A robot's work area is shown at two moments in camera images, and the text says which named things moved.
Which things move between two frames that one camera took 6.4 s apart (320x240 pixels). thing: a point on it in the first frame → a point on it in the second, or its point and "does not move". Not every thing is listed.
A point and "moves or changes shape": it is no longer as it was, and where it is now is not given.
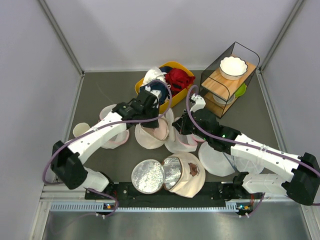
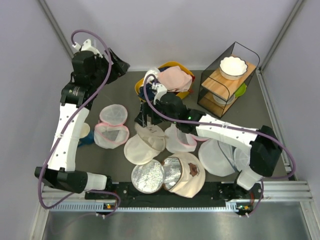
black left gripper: [151, 124] → [119, 67]
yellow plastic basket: [177, 98] does not move
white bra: [155, 73] does not move
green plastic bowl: [241, 91] does not move
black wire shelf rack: [226, 75] does not move
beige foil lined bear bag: [183, 173] does not move
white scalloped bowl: [232, 68] does not move
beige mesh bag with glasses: [145, 137] moves or changes shape
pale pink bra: [161, 131] → [174, 79]
